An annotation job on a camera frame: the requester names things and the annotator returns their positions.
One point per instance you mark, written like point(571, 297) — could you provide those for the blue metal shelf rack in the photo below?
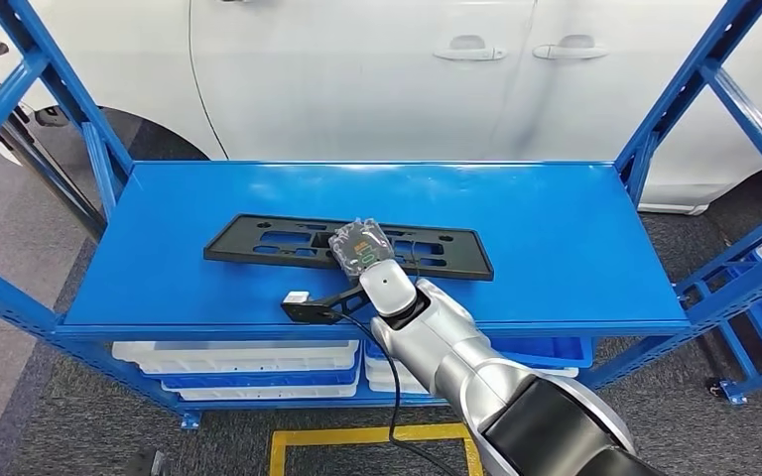
point(552, 249)

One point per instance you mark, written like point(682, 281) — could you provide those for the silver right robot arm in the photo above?
point(447, 355)

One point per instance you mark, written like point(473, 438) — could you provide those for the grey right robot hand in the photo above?
point(361, 246)

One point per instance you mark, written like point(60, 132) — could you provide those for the white car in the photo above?
point(355, 85)

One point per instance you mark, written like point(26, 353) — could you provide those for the open blue plastic bin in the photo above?
point(552, 351)

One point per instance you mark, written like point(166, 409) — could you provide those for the shallow white plastic bin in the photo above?
point(256, 393)

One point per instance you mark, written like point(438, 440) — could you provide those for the black plastic plate frame part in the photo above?
point(243, 240)

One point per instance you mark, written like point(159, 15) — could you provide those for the large white plastic bin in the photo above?
point(223, 358)

